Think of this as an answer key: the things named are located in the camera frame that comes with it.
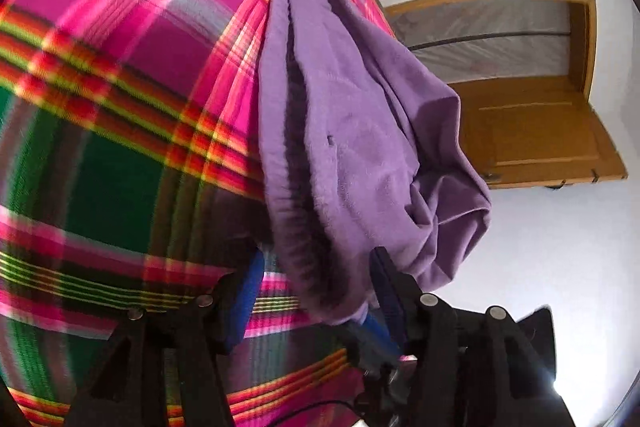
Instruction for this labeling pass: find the purple fleece garment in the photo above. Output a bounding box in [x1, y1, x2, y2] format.
[258, 0, 491, 324]

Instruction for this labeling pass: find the pink green plaid tablecloth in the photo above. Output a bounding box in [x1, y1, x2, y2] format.
[1, 0, 386, 426]

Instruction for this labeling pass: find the wooden door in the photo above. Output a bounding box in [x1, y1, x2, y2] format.
[451, 77, 627, 188]

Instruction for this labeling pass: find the grey zippered door curtain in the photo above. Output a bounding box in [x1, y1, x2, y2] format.
[390, 0, 570, 83]

